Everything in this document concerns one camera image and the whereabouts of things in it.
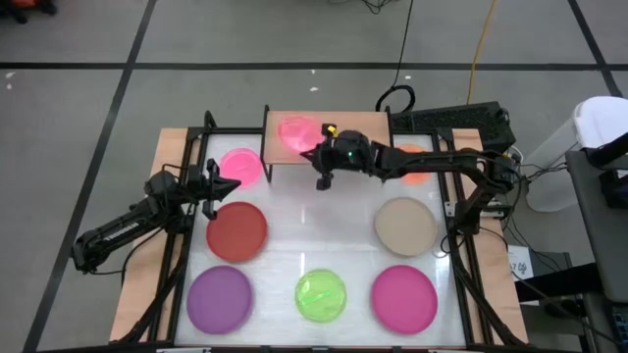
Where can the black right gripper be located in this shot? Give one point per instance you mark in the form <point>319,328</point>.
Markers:
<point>348,152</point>

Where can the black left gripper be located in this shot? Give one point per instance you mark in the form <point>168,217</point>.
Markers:
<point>206,186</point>

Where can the pink translucent plate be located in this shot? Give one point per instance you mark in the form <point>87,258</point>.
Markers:
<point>243,164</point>
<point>294,132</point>

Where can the orange translucent plate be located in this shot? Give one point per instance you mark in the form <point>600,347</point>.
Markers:
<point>417,177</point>

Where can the beige plate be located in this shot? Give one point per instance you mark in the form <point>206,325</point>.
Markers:
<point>405,227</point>

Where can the green translucent plate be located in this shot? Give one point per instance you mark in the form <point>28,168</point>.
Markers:
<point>321,295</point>

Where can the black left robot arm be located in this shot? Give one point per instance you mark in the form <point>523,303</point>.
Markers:
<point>122,228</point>

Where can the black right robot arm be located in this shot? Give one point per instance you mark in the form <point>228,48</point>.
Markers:
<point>441,159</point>

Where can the red plate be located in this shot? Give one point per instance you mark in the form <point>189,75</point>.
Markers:
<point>237,231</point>

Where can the purple plate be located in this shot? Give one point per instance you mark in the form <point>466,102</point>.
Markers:
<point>220,300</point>

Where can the black computer case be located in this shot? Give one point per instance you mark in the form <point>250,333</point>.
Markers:
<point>456,117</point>

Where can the magenta plate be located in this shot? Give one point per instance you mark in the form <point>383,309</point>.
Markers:
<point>404,299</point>

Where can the white printed paper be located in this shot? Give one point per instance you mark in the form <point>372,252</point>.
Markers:
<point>519,265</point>

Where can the black chair base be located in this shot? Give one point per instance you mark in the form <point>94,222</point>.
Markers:
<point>29,6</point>

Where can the black low beam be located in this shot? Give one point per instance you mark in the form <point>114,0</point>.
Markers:
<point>559,284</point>

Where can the white rounded object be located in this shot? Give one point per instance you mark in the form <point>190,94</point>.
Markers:
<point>601,120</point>

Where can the grey desk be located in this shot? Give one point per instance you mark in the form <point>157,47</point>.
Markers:
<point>603,235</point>

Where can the black device on desk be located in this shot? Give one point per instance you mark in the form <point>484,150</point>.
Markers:
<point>615,188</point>

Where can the wooden shelf with black frame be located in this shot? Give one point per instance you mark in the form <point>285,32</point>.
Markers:
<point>353,122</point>

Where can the silver metal bracket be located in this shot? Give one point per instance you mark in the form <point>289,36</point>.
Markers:
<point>449,209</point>

